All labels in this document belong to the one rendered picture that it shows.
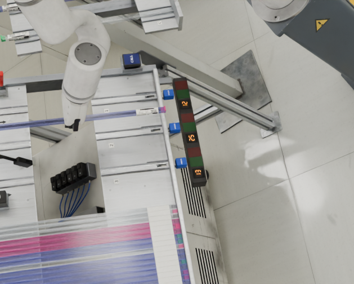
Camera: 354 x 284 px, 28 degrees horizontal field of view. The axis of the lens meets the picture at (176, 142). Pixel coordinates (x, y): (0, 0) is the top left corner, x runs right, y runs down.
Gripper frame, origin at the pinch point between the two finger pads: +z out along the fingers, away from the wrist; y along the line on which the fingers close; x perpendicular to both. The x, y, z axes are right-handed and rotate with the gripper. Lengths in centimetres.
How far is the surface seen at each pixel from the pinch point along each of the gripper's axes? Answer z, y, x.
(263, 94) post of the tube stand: 50, -35, 83
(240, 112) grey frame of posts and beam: 38, -21, 66
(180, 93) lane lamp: 7.1, -11.4, 34.2
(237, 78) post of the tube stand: 58, -47, 78
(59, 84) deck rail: 13.7, -18.9, 0.2
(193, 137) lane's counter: 6.9, 3.2, 35.5
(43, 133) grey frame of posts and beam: 49, -21, -1
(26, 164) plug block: -0.9, 12.8, -12.5
